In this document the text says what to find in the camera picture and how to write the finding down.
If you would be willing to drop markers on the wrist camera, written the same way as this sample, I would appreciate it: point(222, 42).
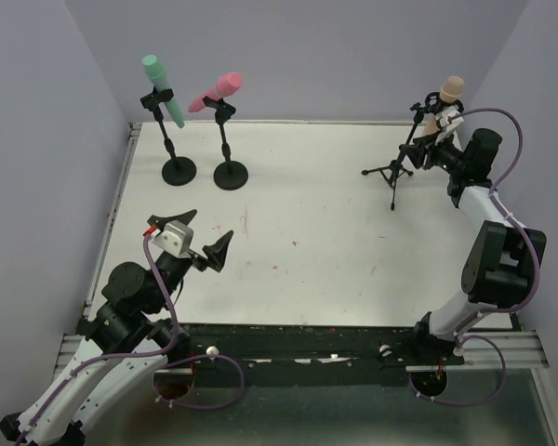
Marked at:
point(447, 122)
point(174, 238)

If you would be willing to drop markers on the beige toy microphone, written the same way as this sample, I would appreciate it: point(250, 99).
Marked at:
point(452, 84)

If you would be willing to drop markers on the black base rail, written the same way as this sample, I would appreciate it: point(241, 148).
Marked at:
point(225, 355)

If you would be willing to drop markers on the green toy microphone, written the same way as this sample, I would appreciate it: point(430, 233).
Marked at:
point(156, 73)

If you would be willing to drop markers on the black tripod shock-mount stand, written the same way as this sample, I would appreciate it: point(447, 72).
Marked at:
point(400, 158)

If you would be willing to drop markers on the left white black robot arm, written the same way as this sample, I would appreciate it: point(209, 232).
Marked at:
point(134, 332)

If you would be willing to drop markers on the black round-base mic stand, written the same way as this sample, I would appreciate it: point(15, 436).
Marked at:
point(230, 174)
point(177, 170)

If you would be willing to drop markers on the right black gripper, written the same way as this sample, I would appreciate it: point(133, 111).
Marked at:
point(428, 153)

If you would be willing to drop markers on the pink toy microphone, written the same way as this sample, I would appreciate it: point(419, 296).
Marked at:
point(226, 86)

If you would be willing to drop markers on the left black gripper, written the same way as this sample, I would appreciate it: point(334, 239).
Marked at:
point(193, 257)

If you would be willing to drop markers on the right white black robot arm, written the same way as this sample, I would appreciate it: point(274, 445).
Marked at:
point(500, 272)

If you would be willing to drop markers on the aluminium frame extrusion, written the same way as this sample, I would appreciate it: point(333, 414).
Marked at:
point(47, 421)

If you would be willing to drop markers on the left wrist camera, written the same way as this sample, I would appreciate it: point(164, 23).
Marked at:
point(174, 238)

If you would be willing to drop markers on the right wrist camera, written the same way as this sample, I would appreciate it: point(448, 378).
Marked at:
point(447, 122)

